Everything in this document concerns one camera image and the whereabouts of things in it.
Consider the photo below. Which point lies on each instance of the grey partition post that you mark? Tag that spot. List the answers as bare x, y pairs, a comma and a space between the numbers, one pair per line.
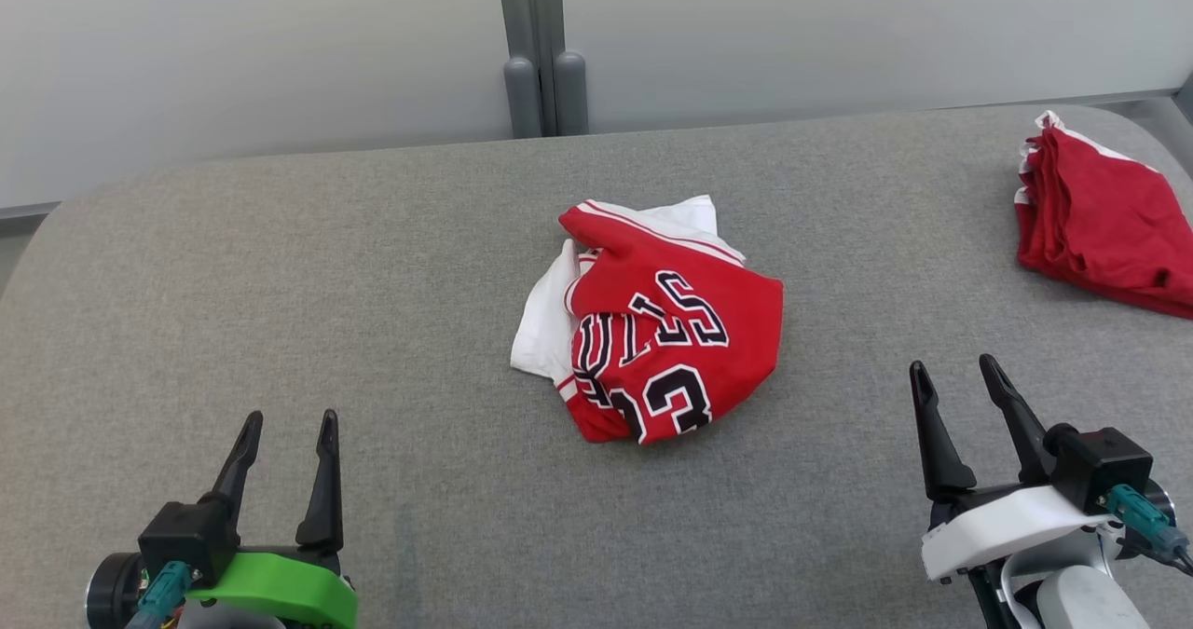
1186, 102
522, 98
570, 93

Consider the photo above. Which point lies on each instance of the red Bulls 23 jersey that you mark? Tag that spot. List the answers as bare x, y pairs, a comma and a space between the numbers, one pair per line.
746, 331

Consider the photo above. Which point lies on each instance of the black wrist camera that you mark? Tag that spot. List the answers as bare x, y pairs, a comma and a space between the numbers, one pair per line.
1104, 466
186, 536

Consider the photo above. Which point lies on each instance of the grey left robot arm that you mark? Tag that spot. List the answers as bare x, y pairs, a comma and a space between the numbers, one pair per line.
224, 620

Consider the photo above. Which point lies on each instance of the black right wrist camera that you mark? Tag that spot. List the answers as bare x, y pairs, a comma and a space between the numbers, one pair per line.
1104, 466

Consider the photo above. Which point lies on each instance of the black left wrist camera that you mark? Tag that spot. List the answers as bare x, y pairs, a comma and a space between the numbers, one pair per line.
186, 536

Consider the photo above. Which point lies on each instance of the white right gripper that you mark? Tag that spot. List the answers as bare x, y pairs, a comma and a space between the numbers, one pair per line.
1007, 526

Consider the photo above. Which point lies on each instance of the plain red white-trimmed garment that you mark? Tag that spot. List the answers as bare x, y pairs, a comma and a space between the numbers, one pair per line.
1109, 219

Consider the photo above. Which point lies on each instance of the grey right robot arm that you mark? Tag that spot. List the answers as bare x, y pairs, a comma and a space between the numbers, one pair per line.
1081, 606

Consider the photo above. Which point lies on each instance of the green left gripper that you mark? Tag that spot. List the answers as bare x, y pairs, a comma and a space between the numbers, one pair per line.
289, 592

